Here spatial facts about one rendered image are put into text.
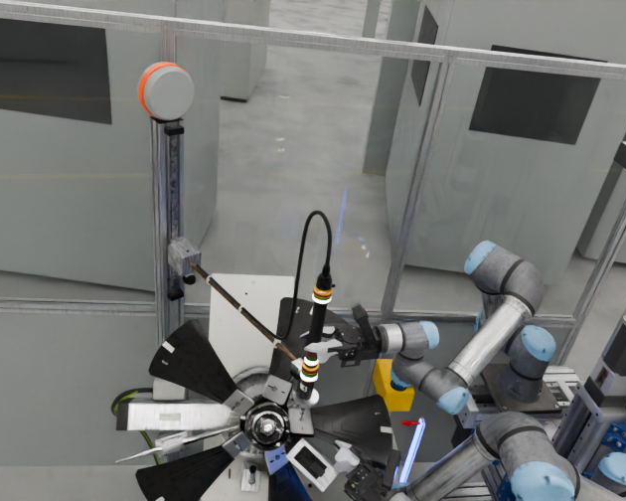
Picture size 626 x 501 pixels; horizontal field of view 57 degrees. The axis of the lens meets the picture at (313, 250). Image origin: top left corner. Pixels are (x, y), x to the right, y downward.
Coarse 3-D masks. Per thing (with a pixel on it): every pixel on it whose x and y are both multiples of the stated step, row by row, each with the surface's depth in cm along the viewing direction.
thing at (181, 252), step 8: (176, 240) 185; (184, 240) 187; (168, 248) 184; (176, 248) 183; (184, 248) 183; (192, 248) 184; (168, 256) 186; (176, 256) 181; (184, 256) 179; (192, 256) 181; (200, 256) 183; (176, 264) 183; (184, 264) 180; (200, 264) 185; (184, 272) 182; (192, 272) 184
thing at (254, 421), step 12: (252, 408) 154; (264, 408) 151; (276, 408) 151; (240, 420) 160; (252, 420) 150; (264, 420) 151; (276, 420) 151; (288, 420) 151; (252, 432) 150; (264, 432) 151; (276, 432) 151; (288, 432) 151; (252, 444) 149; (264, 444) 150; (276, 444) 150
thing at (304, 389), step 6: (324, 264) 130; (324, 270) 130; (318, 276) 131; (324, 276) 131; (330, 276) 131; (318, 282) 131; (324, 282) 130; (330, 282) 131; (318, 288) 132; (324, 288) 131; (330, 288) 132; (300, 384) 150; (306, 384) 148; (312, 384) 148; (300, 390) 151; (306, 390) 149; (312, 390) 150; (300, 396) 152; (306, 396) 150
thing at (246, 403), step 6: (234, 396) 155; (240, 396) 154; (246, 396) 154; (228, 402) 158; (234, 402) 157; (240, 402) 156; (246, 402) 155; (252, 402) 154; (240, 408) 157; (246, 408) 156; (240, 414) 159
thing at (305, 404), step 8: (296, 360) 151; (296, 368) 149; (296, 376) 149; (296, 384) 152; (296, 392) 153; (312, 392) 154; (296, 400) 151; (304, 400) 151; (312, 400) 152; (304, 408) 150
